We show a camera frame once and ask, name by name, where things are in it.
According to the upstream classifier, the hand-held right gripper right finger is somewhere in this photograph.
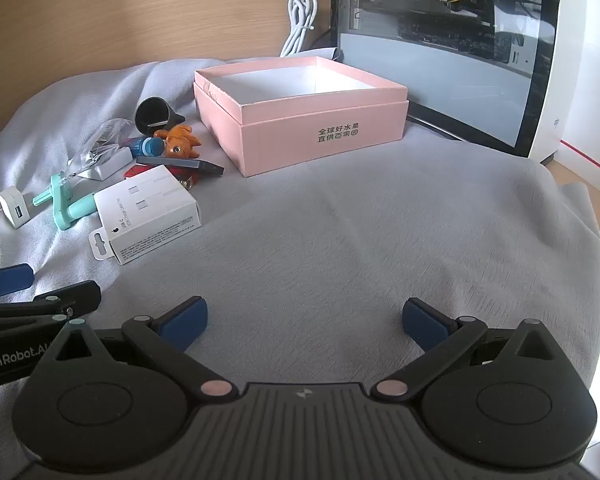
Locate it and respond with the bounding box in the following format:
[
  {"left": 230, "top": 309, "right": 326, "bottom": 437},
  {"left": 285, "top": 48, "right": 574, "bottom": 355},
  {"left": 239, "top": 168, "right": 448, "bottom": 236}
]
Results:
[{"left": 370, "top": 298, "right": 578, "bottom": 401}]

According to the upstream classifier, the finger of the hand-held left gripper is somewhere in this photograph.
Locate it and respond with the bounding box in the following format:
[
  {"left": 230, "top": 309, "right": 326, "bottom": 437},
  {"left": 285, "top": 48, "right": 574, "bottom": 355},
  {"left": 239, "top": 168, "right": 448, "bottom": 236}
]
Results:
[
  {"left": 0, "top": 281, "right": 102, "bottom": 335},
  {"left": 0, "top": 264, "right": 35, "bottom": 298}
]

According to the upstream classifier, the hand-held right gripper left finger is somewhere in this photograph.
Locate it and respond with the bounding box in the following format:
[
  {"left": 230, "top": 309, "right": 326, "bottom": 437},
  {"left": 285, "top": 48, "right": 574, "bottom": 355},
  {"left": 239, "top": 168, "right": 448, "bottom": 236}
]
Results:
[{"left": 30, "top": 297, "right": 238, "bottom": 401}]

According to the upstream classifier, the dark slab device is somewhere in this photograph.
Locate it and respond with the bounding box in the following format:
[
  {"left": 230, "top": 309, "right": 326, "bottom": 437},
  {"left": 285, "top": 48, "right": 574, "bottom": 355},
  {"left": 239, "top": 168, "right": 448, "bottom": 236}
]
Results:
[{"left": 136, "top": 155, "right": 226, "bottom": 177}]

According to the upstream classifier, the clear plastic bag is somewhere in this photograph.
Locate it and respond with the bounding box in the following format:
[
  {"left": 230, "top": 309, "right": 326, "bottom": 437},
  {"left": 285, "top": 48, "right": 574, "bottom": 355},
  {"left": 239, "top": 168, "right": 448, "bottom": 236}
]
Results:
[{"left": 67, "top": 117, "right": 133, "bottom": 181}]

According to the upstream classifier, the orange toy figure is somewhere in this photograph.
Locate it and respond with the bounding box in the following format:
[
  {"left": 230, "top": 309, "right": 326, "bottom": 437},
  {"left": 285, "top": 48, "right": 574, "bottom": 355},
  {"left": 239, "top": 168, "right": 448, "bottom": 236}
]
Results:
[{"left": 153, "top": 124, "right": 202, "bottom": 161}]

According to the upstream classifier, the pink cardboard box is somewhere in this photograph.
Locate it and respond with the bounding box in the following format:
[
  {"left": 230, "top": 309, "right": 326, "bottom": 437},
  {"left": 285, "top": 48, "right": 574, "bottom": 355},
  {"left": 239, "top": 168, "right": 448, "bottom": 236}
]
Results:
[{"left": 193, "top": 56, "right": 410, "bottom": 178}]

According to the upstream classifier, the white usb charger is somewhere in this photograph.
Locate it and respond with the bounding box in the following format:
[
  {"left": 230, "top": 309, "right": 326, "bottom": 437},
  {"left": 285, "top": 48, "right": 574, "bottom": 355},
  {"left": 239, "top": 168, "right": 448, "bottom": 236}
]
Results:
[{"left": 0, "top": 186, "right": 33, "bottom": 228}]

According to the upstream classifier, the teal plastic hook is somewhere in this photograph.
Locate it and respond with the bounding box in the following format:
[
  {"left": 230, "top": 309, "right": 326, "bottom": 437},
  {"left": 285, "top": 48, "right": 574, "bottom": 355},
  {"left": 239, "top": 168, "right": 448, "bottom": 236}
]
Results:
[{"left": 32, "top": 172, "right": 101, "bottom": 231}]

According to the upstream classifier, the white retail charger box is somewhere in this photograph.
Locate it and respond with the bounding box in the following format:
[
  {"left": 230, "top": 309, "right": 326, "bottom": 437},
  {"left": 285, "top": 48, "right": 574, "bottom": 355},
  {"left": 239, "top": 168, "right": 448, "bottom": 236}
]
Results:
[{"left": 89, "top": 165, "right": 202, "bottom": 265}]

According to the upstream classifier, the red flat object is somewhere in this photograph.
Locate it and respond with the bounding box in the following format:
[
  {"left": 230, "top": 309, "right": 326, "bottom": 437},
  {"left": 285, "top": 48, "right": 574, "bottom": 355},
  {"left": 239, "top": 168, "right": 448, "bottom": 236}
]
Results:
[{"left": 124, "top": 167, "right": 201, "bottom": 189}]

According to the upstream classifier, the red blue gradient tube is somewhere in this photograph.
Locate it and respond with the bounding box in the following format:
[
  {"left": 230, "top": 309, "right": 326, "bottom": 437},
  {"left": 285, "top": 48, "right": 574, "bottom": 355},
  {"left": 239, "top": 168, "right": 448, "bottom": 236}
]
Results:
[{"left": 125, "top": 136, "right": 167, "bottom": 158}]

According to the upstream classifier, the glass-sided computer case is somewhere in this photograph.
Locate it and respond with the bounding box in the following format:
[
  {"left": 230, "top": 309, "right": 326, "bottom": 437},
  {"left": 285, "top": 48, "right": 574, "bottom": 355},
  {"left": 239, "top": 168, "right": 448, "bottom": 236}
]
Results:
[{"left": 330, "top": 0, "right": 563, "bottom": 157}]

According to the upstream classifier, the white parcel box red stripe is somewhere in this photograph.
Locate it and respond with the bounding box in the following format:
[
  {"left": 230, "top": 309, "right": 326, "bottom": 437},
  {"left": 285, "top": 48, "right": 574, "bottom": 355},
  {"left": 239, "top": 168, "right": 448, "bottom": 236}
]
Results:
[{"left": 527, "top": 0, "right": 600, "bottom": 198}]

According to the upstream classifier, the coiled white cable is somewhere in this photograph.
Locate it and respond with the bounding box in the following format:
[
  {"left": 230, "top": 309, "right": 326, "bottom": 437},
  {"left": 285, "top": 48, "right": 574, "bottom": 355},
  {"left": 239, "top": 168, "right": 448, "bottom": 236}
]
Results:
[{"left": 279, "top": 0, "right": 318, "bottom": 58}]

